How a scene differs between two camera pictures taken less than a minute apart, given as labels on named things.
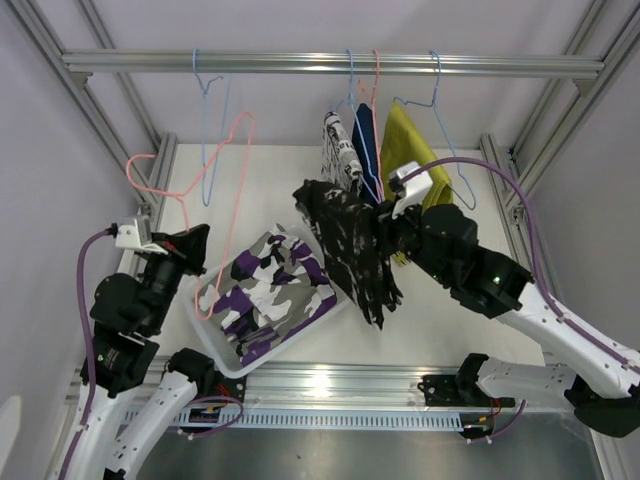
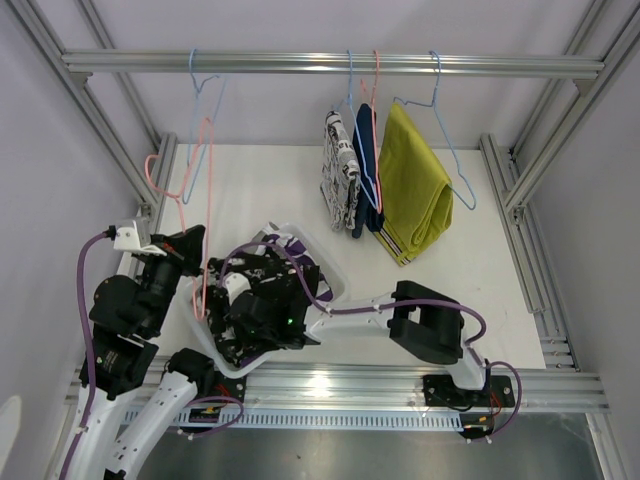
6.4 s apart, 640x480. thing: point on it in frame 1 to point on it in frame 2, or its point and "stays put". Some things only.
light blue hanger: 206,201 to 186,197
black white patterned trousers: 349,229 to 264,273
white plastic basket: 218,340 to 338,285
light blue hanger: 434,105 stays put
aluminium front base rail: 290,385 stays put
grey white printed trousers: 340,160 stays put
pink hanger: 198,183 to 177,196
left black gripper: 186,247 stays put
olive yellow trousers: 403,142 stays put
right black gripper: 413,211 to 239,332
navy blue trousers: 364,146 stays put
